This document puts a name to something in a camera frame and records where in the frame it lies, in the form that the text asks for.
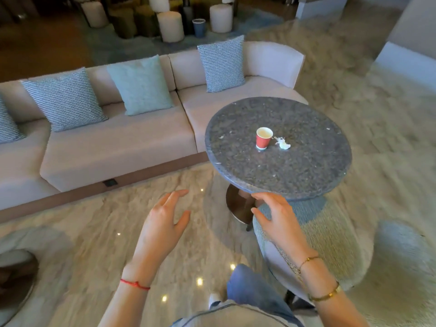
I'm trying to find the person's left hand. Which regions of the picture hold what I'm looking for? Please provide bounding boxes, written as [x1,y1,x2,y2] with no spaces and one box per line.
[131,189,192,273]

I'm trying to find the person's right hand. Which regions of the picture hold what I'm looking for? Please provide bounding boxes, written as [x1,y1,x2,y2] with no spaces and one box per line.
[251,192,319,264]

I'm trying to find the red paper cup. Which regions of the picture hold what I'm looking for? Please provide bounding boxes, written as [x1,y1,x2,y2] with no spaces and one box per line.
[255,127,274,151]

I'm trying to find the white upholstered chair black legs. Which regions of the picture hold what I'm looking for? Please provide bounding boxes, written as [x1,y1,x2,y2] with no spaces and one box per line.
[252,195,436,327]

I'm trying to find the dark speckled round table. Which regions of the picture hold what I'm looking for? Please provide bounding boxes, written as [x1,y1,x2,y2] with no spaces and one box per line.
[204,97,353,233]

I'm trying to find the blue jeans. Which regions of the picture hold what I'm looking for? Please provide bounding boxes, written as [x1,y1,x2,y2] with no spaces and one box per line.
[226,263,304,324]

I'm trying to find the white seat with brown plinth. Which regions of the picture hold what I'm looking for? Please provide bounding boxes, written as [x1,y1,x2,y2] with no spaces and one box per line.
[0,40,309,223]

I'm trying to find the light blue ribbed shirt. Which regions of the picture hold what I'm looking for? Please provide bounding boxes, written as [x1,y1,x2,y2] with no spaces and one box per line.
[170,301,306,327]

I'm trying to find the plain teal cushion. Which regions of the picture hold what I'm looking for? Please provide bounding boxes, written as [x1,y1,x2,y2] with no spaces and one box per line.
[106,54,174,117]

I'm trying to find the blue houndstooth cushion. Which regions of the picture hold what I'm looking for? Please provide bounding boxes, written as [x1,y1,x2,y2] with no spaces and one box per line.
[197,35,246,94]
[20,67,109,133]
[0,95,27,144]

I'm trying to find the white cylinder pouf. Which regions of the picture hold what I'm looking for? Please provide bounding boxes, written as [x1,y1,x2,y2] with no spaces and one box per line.
[209,4,233,34]
[148,0,170,13]
[81,0,109,29]
[156,11,185,43]

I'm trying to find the blue round bucket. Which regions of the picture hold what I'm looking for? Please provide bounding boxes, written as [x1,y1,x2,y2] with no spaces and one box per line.
[192,18,207,39]

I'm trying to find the olive cylinder pouf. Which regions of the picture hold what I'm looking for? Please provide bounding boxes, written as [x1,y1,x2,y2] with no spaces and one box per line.
[110,8,138,40]
[134,5,160,38]

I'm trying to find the black cylinder stand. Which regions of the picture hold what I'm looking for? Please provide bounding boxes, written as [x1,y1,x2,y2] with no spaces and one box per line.
[180,0,194,35]

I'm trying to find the thin gold chain bracelet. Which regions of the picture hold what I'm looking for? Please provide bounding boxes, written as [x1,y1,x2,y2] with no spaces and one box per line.
[296,256,322,275]

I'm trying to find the red string bracelet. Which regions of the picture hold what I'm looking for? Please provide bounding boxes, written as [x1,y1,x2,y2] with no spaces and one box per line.
[119,278,151,291]

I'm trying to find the gold bangle bracelet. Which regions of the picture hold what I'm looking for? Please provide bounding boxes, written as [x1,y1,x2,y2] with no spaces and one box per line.
[308,282,341,302]

